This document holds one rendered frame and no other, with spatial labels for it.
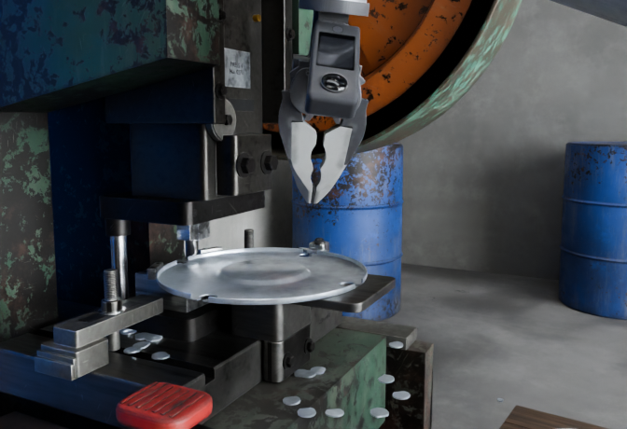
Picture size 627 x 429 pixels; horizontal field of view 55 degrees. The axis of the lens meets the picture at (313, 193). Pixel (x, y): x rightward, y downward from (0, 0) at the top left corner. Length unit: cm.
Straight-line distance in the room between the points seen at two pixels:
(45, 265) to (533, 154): 343
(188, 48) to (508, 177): 349
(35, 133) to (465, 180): 344
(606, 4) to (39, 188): 75
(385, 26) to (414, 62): 10
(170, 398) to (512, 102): 365
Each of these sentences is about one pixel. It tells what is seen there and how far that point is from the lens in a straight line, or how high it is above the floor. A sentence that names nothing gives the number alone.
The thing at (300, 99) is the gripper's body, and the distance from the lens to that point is 61.
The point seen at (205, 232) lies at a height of 83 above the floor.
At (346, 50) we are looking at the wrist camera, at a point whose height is 106.
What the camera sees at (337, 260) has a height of 78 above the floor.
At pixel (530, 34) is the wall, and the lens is 407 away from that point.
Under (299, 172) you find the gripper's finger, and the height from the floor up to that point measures 94.
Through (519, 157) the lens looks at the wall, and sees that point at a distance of 405.
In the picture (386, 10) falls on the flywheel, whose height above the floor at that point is 119.
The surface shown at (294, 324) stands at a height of 72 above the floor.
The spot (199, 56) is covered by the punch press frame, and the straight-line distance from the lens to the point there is 71.
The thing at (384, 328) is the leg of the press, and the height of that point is 64.
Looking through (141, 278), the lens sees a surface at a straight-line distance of 89.
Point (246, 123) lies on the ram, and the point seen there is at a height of 99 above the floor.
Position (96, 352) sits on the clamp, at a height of 73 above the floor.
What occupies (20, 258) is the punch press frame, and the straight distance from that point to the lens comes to 93.
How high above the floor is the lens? 99
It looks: 7 degrees down
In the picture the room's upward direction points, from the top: straight up
